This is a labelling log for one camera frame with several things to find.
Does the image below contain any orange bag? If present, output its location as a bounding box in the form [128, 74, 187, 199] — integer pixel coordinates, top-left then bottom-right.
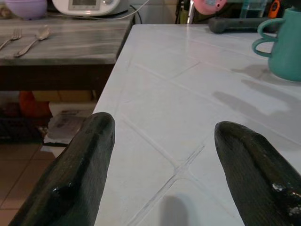
[19, 91, 54, 119]

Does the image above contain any black plastic crate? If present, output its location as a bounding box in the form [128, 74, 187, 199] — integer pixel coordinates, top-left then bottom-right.
[0, 116, 48, 143]

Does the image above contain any pink round container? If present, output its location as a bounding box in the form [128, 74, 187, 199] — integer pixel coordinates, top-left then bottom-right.
[192, 0, 228, 15]

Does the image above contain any teal two-handled mug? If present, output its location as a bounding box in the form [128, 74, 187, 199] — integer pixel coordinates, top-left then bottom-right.
[252, 7, 301, 82]

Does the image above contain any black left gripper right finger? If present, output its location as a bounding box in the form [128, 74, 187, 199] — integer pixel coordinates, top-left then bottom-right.
[214, 121, 301, 226]

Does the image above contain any stack of newspapers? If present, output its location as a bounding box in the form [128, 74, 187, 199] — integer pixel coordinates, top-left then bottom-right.
[43, 109, 95, 147]

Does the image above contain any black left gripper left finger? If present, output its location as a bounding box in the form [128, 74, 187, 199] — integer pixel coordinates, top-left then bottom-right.
[9, 112, 116, 226]

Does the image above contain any silver metal spoon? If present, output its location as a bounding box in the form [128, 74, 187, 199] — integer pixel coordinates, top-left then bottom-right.
[14, 25, 51, 58]

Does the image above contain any white rice cooker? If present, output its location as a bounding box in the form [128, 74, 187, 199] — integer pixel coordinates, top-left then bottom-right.
[52, 0, 130, 17]

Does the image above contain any orange and black tool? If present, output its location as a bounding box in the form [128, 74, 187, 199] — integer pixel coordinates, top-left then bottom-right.
[269, 0, 282, 18]

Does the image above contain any silver metal fork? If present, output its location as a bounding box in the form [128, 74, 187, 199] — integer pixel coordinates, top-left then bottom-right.
[0, 28, 23, 50]

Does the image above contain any clear blue plastic container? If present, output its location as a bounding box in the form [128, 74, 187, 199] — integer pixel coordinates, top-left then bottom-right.
[239, 0, 269, 19]

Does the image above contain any dark grey dumbbell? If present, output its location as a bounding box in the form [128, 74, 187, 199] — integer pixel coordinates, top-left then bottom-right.
[208, 16, 281, 34]

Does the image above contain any dark wooden side table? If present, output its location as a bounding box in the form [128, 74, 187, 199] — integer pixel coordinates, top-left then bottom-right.
[0, 14, 136, 92]

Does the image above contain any purple plastic bowl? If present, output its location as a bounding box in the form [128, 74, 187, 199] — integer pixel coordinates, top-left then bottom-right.
[3, 0, 48, 20]

